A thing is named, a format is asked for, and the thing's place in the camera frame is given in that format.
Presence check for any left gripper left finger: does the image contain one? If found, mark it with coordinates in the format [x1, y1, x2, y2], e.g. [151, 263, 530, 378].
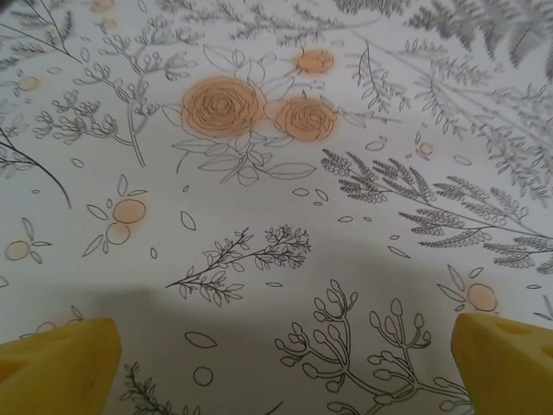
[0, 317, 123, 415]

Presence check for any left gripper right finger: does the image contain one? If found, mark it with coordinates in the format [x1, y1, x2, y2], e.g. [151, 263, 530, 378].
[450, 313, 553, 415]

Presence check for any floral patterned tablecloth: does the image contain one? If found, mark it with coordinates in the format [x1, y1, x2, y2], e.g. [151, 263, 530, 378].
[0, 0, 553, 415]

